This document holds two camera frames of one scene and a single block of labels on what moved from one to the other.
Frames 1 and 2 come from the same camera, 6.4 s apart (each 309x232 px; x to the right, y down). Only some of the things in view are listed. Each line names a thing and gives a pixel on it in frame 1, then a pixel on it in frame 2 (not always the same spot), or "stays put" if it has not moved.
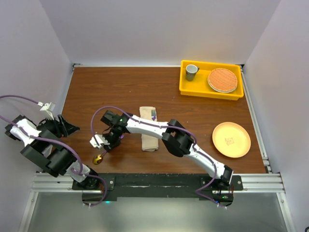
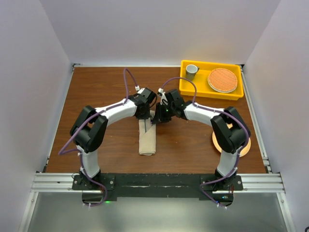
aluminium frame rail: (262, 182) stays put
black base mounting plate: (107, 187) stays put
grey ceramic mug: (191, 70) stays put
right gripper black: (112, 145) to (159, 117)
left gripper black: (68, 128) to (145, 116)
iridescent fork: (153, 114) stays put
